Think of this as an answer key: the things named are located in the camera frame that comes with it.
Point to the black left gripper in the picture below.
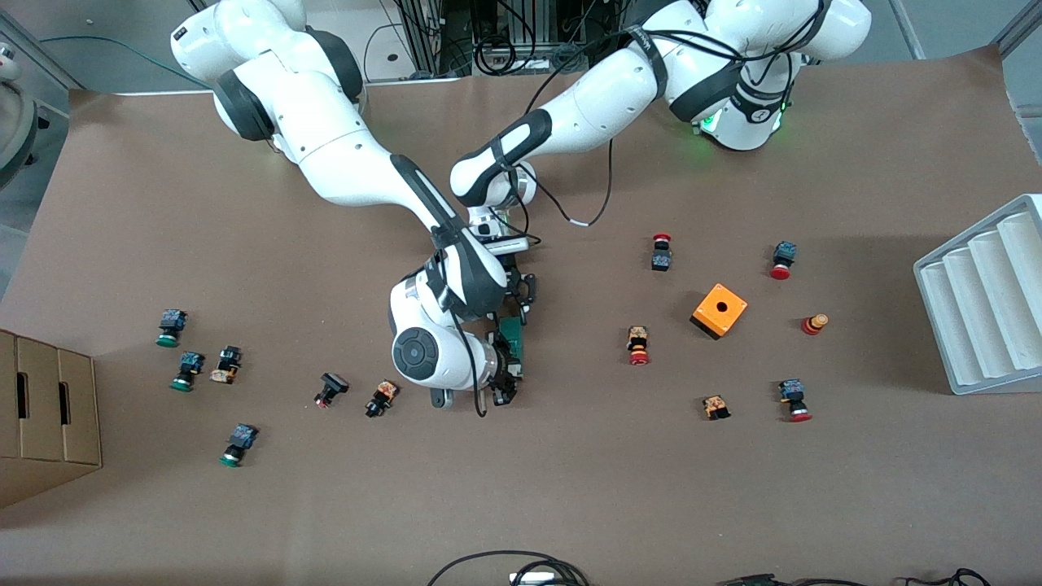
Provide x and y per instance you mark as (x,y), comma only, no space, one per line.
(519,290)

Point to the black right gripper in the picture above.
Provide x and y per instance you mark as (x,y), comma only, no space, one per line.
(503,368)

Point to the green load switch white lever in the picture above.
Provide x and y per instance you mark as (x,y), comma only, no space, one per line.
(514,370)

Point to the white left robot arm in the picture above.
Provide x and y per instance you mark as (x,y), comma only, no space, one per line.
(602,98)

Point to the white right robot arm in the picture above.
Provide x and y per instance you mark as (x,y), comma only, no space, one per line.
(326,138)

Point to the red emergency stop orange block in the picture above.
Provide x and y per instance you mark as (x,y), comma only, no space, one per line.
(637,342)

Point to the red button black contact block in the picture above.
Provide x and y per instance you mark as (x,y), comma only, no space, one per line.
(661,259)

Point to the black pushbutton pink tip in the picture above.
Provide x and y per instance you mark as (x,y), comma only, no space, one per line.
(332,384)

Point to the orange black contact block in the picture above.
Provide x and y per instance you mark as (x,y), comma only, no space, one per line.
(715,407)

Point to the white plug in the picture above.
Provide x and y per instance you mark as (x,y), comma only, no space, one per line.
(533,579)

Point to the red mushroom button blue block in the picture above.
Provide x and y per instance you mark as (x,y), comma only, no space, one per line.
(793,392)
(784,254)

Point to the aluminium equipment rack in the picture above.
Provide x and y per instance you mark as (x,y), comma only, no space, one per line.
(488,32)

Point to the green mushroom push button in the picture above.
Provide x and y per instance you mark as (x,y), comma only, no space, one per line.
(190,363)
(241,437)
(172,319)

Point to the white back table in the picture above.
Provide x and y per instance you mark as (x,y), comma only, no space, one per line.
(387,49)

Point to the red yellow emergency stop head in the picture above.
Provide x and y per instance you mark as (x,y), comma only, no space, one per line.
(813,325)

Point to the white ribbed plastic tray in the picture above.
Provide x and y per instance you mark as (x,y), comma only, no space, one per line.
(977,325)

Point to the brown cardboard box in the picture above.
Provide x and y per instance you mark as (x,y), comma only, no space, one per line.
(49,407)

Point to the grey aluminium profile bar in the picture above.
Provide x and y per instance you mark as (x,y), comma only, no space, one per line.
(905,28)

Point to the grey round stand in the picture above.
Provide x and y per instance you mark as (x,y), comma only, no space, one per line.
(15,122)

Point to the black selector switch orange block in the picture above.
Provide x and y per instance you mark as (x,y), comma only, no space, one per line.
(381,398)

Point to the orange push button enclosure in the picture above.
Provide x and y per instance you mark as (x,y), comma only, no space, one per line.
(720,311)

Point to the beige black switch block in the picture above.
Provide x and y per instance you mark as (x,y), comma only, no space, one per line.
(225,365)

